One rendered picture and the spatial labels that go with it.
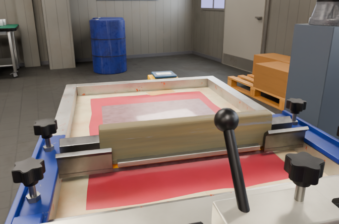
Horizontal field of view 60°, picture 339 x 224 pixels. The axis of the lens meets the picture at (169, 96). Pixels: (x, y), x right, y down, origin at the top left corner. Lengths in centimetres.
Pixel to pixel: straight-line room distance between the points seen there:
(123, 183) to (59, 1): 585
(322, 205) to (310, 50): 95
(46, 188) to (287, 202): 35
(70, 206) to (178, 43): 727
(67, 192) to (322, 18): 104
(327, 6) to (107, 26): 461
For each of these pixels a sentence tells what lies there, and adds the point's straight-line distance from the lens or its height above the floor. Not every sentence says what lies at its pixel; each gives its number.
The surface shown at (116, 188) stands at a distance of 57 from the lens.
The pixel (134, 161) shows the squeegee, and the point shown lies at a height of 99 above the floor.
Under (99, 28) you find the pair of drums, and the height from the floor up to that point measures 85.
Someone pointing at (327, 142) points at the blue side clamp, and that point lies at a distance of 71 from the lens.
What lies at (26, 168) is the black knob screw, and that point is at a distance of 46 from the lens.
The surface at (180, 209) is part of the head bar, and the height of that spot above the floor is 104.
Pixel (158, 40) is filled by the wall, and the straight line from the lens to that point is 748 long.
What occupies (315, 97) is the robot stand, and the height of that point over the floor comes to 93.
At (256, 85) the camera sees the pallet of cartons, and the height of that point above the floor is 20.
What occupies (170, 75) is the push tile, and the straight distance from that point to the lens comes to 132.
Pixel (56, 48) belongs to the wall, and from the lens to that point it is 637.
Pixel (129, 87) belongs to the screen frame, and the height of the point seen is 97.
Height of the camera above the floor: 128
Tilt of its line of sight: 18 degrees down
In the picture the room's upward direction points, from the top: straight up
